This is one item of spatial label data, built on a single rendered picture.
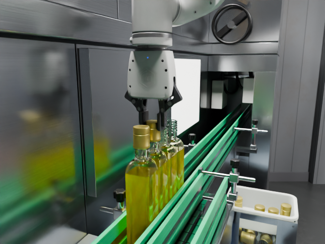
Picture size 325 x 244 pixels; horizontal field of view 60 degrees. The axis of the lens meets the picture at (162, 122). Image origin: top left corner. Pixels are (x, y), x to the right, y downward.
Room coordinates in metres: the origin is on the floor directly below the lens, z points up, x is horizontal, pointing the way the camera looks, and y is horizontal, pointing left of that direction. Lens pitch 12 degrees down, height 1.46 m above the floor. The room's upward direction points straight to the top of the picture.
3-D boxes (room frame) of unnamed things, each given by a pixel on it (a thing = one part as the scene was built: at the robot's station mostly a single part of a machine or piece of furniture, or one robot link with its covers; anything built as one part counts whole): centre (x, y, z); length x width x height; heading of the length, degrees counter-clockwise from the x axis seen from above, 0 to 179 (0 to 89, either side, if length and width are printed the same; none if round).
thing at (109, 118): (1.03, -0.01, 1.32); 0.90 x 0.03 x 0.34; 157
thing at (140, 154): (0.56, 0.04, 1.29); 0.03 x 0.03 x 0.05
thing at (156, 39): (0.62, 0.02, 1.50); 0.09 x 0.08 x 0.03; 68
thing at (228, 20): (1.61, -0.38, 1.66); 0.21 x 0.05 x 0.21; 67
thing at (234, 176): (0.80, -0.19, 1.12); 0.17 x 0.03 x 0.12; 67
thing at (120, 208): (0.59, 0.11, 1.11); 0.07 x 0.04 x 0.13; 67
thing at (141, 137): (0.56, 0.04, 1.31); 0.04 x 0.04 x 0.04
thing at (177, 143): (0.72, -0.02, 1.16); 0.06 x 0.06 x 0.21; 67
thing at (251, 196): (0.87, -0.33, 0.97); 0.22 x 0.17 x 0.09; 67
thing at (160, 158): (0.62, 0.02, 1.16); 0.06 x 0.06 x 0.21; 68
